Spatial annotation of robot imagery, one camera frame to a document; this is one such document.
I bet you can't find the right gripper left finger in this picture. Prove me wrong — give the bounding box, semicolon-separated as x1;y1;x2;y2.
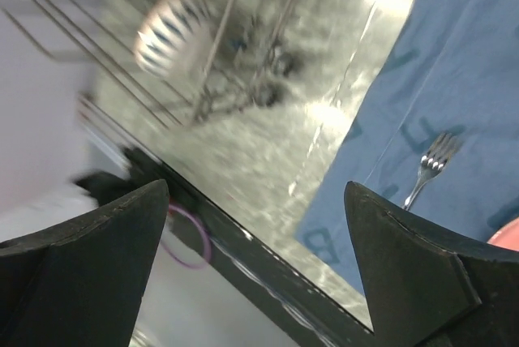
1;180;169;347

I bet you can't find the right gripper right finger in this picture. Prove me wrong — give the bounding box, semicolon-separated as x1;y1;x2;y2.
344;182;518;346

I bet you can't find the pink and cream plate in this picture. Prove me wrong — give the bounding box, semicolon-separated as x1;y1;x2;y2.
487;217;519;251

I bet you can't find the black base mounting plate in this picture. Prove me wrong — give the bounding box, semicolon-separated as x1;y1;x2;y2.
74;148;377;346

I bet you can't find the silver fork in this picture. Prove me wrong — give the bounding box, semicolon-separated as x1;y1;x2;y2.
402;132;461;210

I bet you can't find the blue letter pattern cloth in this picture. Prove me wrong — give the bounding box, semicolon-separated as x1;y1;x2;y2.
295;0;518;290

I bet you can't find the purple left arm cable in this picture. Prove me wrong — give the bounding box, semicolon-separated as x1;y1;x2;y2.
161;203;212;270

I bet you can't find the metal wire dish rack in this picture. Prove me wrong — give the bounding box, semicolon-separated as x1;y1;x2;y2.
0;0;317;129

